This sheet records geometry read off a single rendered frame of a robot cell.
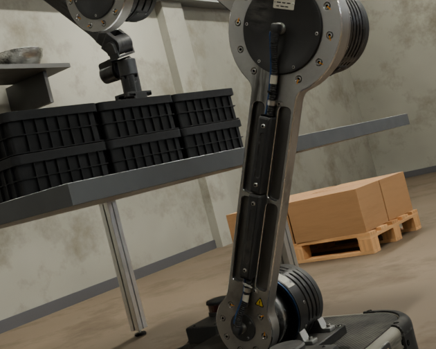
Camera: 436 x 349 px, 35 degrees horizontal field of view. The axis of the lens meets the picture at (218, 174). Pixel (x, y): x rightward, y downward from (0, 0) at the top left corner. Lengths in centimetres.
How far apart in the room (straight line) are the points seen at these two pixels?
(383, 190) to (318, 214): 46
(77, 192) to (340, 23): 54
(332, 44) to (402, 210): 331
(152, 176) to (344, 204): 279
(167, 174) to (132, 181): 10
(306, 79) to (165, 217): 480
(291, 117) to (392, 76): 832
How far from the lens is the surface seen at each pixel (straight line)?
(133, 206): 574
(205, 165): 147
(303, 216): 419
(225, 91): 232
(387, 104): 962
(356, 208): 402
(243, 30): 132
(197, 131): 217
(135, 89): 212
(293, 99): 127
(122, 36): 215
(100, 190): 123
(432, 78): 940
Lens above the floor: 65
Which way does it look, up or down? level
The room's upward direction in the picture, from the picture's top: 14 degrees counter-clockwise
